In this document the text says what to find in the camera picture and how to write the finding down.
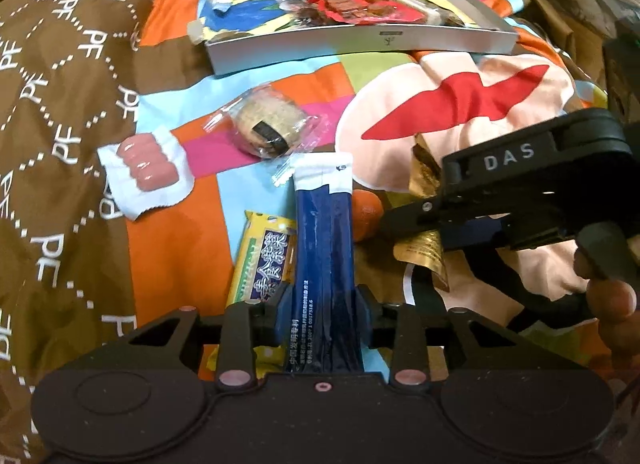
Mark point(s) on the round rice cake packet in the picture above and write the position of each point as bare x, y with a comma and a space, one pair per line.
270, 121

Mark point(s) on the clear cookie packet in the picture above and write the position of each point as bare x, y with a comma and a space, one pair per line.
454, 20

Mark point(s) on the gold foil snack packet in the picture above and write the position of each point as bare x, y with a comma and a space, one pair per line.
422, 250

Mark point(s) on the cartoon printed blanket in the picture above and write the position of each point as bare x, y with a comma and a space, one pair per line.
500, 89

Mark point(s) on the white sausage packet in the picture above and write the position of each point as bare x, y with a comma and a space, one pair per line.
145, 169

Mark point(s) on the blue stick packet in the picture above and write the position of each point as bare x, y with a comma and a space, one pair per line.
322, 244

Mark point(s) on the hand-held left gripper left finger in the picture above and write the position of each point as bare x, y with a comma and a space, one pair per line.
277, 314

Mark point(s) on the orange tangerine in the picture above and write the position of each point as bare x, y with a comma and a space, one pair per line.
367, 214

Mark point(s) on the rice crisp bar packet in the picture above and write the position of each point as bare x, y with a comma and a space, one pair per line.
425, 11

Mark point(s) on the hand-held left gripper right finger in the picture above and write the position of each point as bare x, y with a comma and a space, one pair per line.
367, 316

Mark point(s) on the brown patterned blanket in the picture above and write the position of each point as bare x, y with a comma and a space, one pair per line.
60, 94

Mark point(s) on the person's right hand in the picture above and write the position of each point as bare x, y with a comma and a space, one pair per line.
612, 299

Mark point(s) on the yellow green snack packet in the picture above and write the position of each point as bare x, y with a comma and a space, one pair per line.
260, 259

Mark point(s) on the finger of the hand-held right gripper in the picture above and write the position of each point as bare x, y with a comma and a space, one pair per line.
415, 214

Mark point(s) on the grey cardboard box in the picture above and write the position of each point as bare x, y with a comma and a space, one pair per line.
300, 51

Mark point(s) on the red dark snack packet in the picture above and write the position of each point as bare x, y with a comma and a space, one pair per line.
320, 11

